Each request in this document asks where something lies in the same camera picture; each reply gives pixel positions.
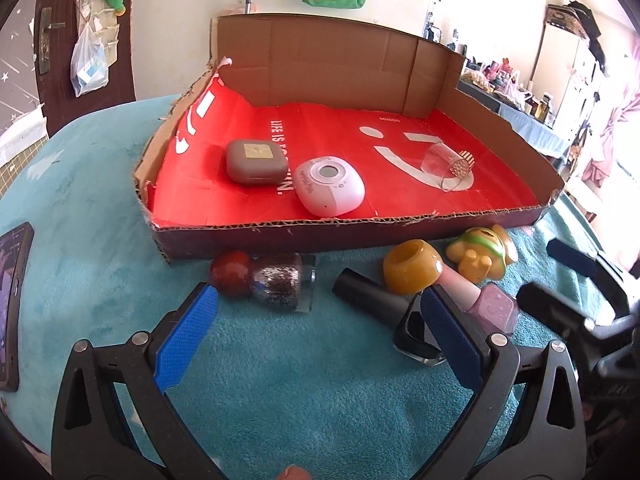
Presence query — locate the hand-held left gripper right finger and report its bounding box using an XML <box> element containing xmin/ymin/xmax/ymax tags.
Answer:
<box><xmin>420</xmin><ymin>284</ymin><xmax>587</xmax><ymax>480</ymax></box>

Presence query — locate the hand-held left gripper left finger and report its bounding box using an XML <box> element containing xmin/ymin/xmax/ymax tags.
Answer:
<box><xmin>51</xmin><ymin>282</ymin><xmax>223</xmax><ymax>480</ymax></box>

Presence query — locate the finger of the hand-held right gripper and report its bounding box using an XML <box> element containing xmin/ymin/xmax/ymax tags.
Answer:
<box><xmin>517</xmin><ymin>282</ymin><xmax>616</xmax><ymax>341</ymax></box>
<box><xmin>546</xmin><ymin>238</ymin><xmax>631</xmax><ymax>311</ymax></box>

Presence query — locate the pink nail polish bottle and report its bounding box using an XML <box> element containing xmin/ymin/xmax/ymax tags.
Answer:
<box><xmin>435</xmin><ymin>265</ymin><xmax>520</xmax><ymax>336</ymax></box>

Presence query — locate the amber hollow jar cap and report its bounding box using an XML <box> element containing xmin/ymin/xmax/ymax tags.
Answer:
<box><xmin>383</xmin><ymin>240</ymin><xmax>443</xmax><ymax>295</ymax></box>

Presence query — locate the green and yellow toy figure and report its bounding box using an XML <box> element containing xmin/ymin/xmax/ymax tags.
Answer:
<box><xmin>446</xmin><ymin>225</ymin><xmax>518</xmax><ymax>283</ymax></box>

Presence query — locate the black nail polish bottle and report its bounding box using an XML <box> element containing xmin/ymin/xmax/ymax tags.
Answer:
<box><xmin>332</xmin><ymin>267</ymin><xmax>448</xmax><ymax>367</ymax></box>

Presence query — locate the glitter nail polish bottle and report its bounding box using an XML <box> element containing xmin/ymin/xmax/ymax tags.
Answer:
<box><xmin>209</xmin><ymin>250</ymin><xmax>318</xmax><ymax>313</ymax></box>

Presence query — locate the gold studded cylinder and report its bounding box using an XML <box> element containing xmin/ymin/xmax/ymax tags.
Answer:
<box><xmin>448</xmin><ymin>150</ymin><xmax>476</xmax><ymax>181</ymax></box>

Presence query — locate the clear plastic cup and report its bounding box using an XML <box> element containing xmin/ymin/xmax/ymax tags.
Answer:
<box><xmin>420</xmin><ymin>142</ymin><xmax>473</xmax><ymax>193</ymax></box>

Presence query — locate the pale pink round case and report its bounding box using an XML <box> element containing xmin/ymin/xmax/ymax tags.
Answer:
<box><xmin>292</xmin><ymin>156</ymin><xmax>366</xmax><ymax>218</ymax></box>

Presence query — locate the grey earbud case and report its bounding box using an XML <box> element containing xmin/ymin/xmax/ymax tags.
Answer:
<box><xmin>225</xmin><ymin>140</ymin><xmax>288</xmax><ymax>184</ymax></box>

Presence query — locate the cardboard box with red lining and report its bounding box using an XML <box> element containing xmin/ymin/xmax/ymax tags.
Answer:
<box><xmin>132</xmin><ymin>12</ymin><xmax>566</xmax><ymax>263</ymax></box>

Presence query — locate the table with blue cloth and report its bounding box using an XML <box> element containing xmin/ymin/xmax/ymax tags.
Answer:
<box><xmin>457</xmin><ymin>72</ymin><xmax>573</xmax><ymax>161</ymax></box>

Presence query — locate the pink cloth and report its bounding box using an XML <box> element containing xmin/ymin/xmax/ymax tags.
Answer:
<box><xmin>582</xmin><ymin>42</ymin><xmax>640</xmax><ymax>186</ymax></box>

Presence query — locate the smartphone in dark case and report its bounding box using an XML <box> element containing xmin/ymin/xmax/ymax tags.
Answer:
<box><xmin>0</xmin><ymin>221</ymin><xmax>35</xmax><ymax>393</ymax></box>

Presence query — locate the white cabinet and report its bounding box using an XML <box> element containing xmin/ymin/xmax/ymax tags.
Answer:
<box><xmin>530</xmin><ymin>22</ymin><xmax>608</xmax><ymax>121</ymax></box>

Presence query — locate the clutter of bottles and jars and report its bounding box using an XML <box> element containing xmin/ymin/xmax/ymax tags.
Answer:
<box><xmin>460</xmin><ymin>57</ymin><xmax>558</xmax><ymax>121</ymax></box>

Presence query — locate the dark patterned bag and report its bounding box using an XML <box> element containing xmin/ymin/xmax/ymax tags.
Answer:
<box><xmin>546</xmin><ymin>1</ymin><xmax>608</xmax><ymax>61</ymax></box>

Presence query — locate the brown door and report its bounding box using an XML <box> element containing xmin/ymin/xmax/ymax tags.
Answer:
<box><xmin>32</xmin><ymin>0</ymin><xmax>137</xmax><ymax>133</ymax></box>

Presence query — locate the hanging plastic bag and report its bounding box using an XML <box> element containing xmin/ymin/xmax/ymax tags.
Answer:
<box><xmin>70</xmin><ymin>22</ymin><xmax>111</xmax><ymax>98</ymax></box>

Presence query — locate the dark starry curtain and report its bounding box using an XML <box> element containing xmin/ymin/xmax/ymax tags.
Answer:
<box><xmin>0</xmin><ymin>0</ymin><xmax>48</xmax><ymax>161</ymax></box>

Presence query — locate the clear hanging organizer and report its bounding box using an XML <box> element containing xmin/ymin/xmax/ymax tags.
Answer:
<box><xmin>75</xmin><ymin>0</ymin><xmax>136</xmax><ymax>66</ymax></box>

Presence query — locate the metal door handle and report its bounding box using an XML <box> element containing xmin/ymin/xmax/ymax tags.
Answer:
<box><xmin>39</xmin><ymin>7</ymin><xmax>66</xmax><ymax>73</ymax></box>

